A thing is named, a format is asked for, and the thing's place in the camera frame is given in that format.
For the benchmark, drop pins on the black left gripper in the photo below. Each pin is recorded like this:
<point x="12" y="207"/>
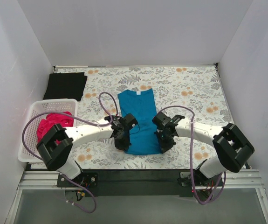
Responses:
<point x="121" y="140"/>

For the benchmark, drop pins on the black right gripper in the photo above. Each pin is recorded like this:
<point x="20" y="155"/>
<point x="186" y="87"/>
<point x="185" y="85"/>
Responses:
<point x="166" y="141"/>

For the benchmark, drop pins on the blue t shirt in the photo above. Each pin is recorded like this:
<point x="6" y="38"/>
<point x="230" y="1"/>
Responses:
<point x="141" y="104"/>

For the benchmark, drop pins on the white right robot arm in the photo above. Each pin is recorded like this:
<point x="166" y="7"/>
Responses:
<point x="232" y="147"/>

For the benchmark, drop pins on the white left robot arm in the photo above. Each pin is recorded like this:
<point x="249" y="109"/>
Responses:
<point x="56" y="145"/>

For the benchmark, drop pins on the floral patterned tablecloth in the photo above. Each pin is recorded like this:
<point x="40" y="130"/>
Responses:
<point x="188" y="91"/>

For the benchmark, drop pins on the crumpled pink t shirt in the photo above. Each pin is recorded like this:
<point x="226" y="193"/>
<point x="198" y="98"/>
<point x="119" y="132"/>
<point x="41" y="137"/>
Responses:
<point x="51" y="120"/>

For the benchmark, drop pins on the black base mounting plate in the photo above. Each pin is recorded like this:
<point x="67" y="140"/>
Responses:
<point x="136" y="182"/>

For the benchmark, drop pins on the folded black t shirt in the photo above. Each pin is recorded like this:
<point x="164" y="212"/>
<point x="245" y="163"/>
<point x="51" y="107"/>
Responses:
<point x="65" y="85"/>

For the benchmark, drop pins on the white plastic laundry basket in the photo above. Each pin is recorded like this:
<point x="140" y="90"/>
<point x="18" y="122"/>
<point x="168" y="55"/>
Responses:
<point x="38" y="107"/>

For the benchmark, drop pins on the aluminium frame rail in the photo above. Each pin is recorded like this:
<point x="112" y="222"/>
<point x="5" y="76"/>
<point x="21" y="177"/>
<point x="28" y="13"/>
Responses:
<point x="245" y="179"/>

